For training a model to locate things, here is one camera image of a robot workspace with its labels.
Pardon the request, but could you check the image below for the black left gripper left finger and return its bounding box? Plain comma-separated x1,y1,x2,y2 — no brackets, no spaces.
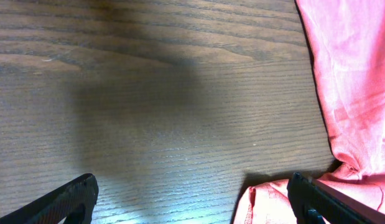
0,173,99,224

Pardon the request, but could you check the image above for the orange soccer t-shirt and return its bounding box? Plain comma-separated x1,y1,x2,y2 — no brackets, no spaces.
231,0,385,224

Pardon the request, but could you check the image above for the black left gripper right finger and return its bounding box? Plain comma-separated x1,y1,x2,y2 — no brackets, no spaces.
287,172,385,224

